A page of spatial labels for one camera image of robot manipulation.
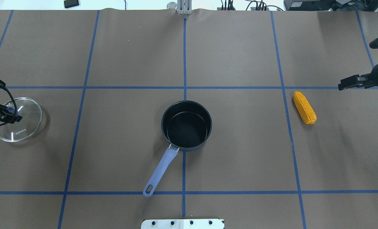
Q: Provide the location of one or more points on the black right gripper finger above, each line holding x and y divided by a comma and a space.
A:
356, 80

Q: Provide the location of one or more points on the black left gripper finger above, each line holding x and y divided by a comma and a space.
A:
9, 115

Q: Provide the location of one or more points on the glass lid blue knob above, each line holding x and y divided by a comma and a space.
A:
31, 114

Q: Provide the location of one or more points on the yellow corn cob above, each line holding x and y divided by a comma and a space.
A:
305, 110

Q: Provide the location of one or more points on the dark blue saucepan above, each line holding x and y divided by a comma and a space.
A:
186, 125

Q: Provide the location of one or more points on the small black sensor pad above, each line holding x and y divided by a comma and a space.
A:
70, 3

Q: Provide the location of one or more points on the aluminium frame post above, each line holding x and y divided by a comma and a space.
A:
184, 7

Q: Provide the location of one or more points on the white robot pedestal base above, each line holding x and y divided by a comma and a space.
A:
183, 224

